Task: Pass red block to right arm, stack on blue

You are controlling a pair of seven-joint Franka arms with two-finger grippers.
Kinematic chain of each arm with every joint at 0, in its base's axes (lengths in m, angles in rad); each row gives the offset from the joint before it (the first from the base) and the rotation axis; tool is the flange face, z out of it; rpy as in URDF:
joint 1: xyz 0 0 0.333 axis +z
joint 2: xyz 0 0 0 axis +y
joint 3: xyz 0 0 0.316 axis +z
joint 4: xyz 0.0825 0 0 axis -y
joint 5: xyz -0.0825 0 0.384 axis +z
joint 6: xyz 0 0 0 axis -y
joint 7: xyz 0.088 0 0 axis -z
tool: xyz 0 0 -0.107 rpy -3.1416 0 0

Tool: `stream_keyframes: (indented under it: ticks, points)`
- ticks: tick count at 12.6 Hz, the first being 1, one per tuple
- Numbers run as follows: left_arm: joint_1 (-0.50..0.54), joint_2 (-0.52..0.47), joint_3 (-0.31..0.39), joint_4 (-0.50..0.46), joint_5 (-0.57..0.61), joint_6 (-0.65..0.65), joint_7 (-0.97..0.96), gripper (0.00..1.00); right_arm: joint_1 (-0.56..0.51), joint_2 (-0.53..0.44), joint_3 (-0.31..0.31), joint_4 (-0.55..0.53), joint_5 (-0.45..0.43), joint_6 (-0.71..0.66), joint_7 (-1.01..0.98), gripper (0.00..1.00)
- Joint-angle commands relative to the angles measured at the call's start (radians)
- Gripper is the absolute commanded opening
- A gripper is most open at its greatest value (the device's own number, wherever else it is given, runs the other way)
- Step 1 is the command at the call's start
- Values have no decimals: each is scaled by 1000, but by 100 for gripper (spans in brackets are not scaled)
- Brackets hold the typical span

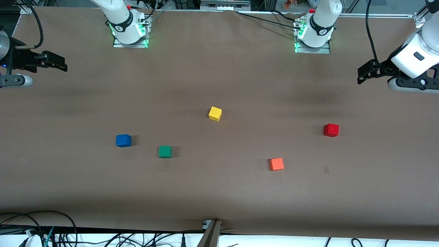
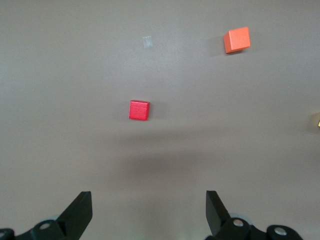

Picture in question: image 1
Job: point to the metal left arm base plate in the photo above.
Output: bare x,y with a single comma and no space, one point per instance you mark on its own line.
312,50

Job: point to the brown paper table cover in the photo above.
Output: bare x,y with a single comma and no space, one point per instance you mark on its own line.
219,192

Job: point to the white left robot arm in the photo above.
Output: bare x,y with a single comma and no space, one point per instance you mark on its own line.
320,24

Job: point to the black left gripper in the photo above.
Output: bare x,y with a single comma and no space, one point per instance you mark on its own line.
386,66

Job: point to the aluminium corner bracket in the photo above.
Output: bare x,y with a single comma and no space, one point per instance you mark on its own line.
420,20
26,9

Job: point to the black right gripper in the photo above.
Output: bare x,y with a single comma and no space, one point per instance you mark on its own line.
19,59

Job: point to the grey metal table post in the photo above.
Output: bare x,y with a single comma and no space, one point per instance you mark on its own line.
210,236

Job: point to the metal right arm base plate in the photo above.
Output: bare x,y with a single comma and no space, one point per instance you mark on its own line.
118,44

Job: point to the yellow wooden block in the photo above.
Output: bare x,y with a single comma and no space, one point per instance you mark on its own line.
215,113

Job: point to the orange wooden block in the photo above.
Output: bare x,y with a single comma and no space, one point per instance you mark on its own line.
276,164

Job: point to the green wooden block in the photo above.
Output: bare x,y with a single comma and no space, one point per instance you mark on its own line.
165,151

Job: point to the red wooden block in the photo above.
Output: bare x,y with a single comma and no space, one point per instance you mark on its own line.
331,130

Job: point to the blue wooden block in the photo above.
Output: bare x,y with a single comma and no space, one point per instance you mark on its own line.
123,140

